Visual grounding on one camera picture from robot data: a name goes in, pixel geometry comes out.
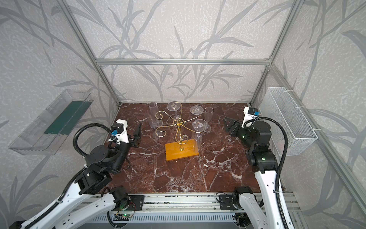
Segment clear wine glass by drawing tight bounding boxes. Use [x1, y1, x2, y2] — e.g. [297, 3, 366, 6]
[167, 101, 182, 120]
[190, 105, 204, 116]
[148, 102, 159, 128]
[193, 119, 208, 153]
[152, 120, 164, 139]

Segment round wine glass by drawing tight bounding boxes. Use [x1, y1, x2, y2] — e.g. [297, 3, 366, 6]
[205, 107, 214, 133]

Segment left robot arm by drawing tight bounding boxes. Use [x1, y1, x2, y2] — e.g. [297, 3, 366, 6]
[10, 119, 142, 229]

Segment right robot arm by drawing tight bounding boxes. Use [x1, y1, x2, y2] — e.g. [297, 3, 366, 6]
[224, 117, 294, 229]

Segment yellow wooden rack base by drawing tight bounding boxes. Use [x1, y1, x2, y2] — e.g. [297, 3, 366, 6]
[165, 139, 199, 161]

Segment green circuit board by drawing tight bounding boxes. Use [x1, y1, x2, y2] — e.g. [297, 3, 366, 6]
[113, 212, 134, 222]

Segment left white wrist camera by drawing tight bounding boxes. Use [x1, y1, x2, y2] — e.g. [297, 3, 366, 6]
[108, 119, 129, 145]

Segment gold wire glass rack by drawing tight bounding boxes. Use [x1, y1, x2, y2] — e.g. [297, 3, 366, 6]
[155, 104, 202, 145]

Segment white wire mesh basket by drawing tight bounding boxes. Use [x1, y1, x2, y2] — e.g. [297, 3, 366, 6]
[259, 87, 318, 156]

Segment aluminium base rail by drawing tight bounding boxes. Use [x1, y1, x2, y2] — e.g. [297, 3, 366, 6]
[74, 192, 304, 229]

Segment clear plastic wall bin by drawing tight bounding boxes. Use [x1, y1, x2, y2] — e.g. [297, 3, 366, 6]
[9, 89, 93, 156]

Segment right black corrugated cable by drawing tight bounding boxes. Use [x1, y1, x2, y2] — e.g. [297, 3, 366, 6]
[242, 116, 290, 229]

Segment aluminium frame struts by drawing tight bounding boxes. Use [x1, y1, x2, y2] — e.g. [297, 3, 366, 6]
[56, 1, 366, 214]

